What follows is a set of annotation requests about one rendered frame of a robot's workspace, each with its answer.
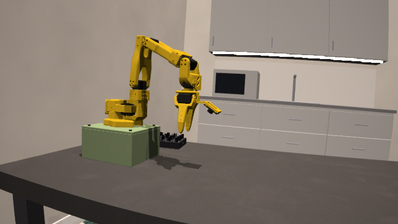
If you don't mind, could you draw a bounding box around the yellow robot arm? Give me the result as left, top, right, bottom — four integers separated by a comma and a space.
104, 36, 202, 128

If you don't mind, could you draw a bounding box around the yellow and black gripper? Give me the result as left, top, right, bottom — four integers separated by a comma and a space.
174, 89, 221, 133

